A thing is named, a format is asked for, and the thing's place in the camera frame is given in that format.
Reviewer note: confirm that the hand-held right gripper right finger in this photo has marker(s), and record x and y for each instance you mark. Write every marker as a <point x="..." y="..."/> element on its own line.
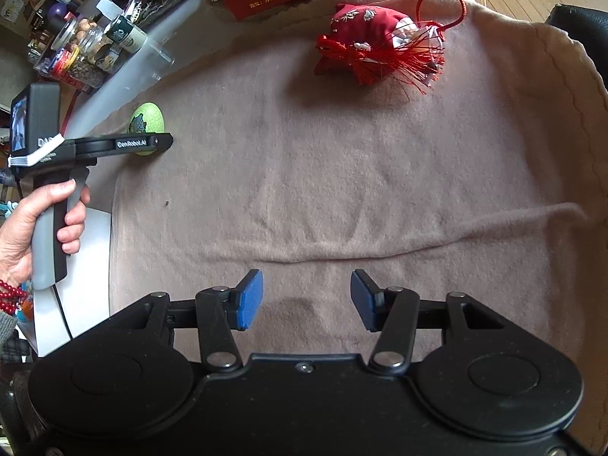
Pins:
<point x="363" y="301"/>

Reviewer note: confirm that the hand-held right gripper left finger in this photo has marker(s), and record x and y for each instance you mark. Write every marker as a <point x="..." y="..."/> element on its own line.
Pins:
<point x="249" y="299"/>

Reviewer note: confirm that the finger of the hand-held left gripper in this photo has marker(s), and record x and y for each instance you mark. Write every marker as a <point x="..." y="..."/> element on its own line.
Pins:
<point x="165" y="143"/>

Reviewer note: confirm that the green egg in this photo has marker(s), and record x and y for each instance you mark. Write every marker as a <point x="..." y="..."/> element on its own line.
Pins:
<point x="147" y="116"/>

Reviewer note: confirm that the white cardboard box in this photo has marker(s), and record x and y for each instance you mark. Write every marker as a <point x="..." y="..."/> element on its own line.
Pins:
<point x="85" y="266"/>

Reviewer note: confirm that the person's left forearm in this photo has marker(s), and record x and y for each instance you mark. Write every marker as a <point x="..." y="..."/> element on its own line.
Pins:
<point x="5" y="325"/>

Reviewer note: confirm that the person's left hand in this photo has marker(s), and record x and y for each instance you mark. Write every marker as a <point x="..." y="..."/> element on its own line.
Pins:
<point x="21" y="237"/>

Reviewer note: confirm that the yellow-lid jar of seeds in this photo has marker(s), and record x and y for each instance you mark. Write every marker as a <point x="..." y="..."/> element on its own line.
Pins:
<point x="88" y="73"/>

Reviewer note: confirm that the glass jar of walnuts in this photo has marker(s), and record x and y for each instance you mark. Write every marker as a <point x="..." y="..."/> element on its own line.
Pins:
<point x="83" y="28"/>

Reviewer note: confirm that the purple ball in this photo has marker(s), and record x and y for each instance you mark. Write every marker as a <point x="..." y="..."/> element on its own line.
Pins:
<point x="58" y="11"/>

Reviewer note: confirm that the brown blanket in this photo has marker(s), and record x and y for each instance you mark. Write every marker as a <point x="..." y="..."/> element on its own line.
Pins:
<point x="332" y="175"/>

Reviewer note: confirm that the white card box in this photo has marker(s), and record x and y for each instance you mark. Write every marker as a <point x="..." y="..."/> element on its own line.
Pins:
<point x="102" y="4"/>

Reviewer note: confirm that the red tasselled sachet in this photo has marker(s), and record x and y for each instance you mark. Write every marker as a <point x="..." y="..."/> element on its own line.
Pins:
<point x="365" y="33"/>

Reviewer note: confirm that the black leather chair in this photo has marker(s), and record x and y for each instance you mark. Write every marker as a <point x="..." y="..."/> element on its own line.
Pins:
<point x="579" y="23"/>

